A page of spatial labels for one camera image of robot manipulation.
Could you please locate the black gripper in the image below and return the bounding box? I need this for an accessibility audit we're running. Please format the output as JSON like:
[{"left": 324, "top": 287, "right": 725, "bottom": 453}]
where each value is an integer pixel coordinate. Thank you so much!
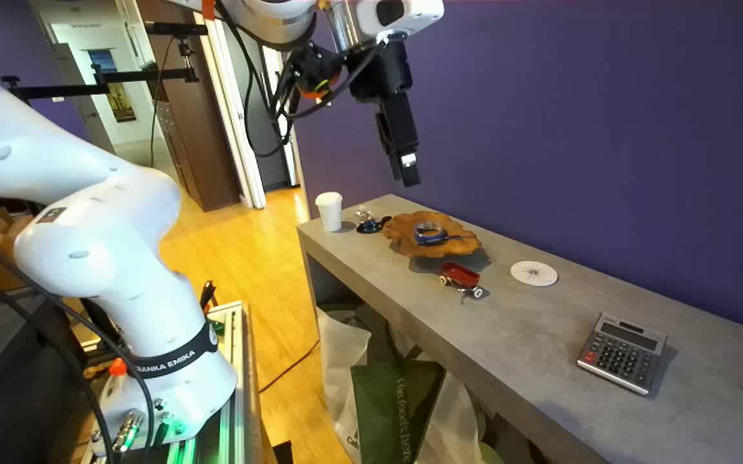
[{"left": 347, "top": 36, "right": 422, "bottom": 190}]

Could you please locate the silver compact disc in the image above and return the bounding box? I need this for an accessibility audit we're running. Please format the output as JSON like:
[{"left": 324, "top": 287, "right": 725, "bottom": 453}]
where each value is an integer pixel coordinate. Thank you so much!
[{"left": 509, "top": 259, "right": 561, "bottom": 288}]

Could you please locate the brown wooden door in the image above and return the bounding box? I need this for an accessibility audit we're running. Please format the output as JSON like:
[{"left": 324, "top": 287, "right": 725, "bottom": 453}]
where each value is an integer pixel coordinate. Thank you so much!
[{"left": 136, "top": 0, "right": 243, "bottom": 215}]

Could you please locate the metal robot mounting stand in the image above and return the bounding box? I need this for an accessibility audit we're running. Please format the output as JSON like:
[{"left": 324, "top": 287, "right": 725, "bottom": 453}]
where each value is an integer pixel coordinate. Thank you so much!
[{"left": 76, "top": 296, "right": 274, "bottom": 464}]

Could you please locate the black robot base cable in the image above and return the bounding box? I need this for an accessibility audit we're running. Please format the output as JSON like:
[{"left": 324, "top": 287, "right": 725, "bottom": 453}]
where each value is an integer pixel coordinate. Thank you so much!
[{"left": 0, "top": 211, "right": 160, "bottom": 464}]

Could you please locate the small dark key bunch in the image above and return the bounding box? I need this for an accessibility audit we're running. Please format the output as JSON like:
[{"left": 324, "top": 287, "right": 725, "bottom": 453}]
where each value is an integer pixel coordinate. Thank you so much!
[{"left": 351, "top": 206, "right": 392, "bottom": 238}]

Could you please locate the green shopping bag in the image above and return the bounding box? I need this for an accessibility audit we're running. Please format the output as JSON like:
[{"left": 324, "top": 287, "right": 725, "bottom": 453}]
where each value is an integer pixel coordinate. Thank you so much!
[{"left": 347, "top": 330, "right": 449, "bottom": 464}]

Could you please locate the black wrist cable bundle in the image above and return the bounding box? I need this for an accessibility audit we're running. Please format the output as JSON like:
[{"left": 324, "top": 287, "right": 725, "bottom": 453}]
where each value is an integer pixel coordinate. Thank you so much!
[{"left": 214, "top": 6, "right": 341, "bottom": 162}]

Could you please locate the grey desk calculator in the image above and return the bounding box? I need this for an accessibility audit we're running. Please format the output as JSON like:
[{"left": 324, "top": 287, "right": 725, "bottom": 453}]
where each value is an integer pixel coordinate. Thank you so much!
[{"left": 576, "top": 309, "right": 670, "bottom": 399}]

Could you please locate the black wrist camera orange mount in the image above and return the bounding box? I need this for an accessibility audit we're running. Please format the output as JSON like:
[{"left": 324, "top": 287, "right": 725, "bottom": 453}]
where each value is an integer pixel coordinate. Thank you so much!
[{"left": 287, "top": 42, "right": 351, "bottom": 109}]

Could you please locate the white plastic bag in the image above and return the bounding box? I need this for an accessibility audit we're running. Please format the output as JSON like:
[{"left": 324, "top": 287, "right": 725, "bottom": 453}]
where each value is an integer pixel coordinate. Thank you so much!
[{"left": 315, "top": 308, "right": 488, "bottom": 464}]

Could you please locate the black camera tripod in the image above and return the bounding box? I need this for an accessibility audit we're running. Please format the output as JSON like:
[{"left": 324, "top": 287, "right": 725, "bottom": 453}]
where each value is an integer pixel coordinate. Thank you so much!
[{"left": 0, "top": 15, "right": 212, "bottom": 105}]

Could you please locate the white paper cup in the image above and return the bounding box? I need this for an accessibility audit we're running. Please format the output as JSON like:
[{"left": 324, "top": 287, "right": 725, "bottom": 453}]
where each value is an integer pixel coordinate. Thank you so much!
[{"left": 311, "top": 188, "right": 345, "bottom": 234}]

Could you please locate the framed wall picture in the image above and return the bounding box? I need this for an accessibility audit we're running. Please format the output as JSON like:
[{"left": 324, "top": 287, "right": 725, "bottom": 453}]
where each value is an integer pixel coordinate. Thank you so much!
[{"left": 85, "top": 47, "right": 140, "bottom": 123}]

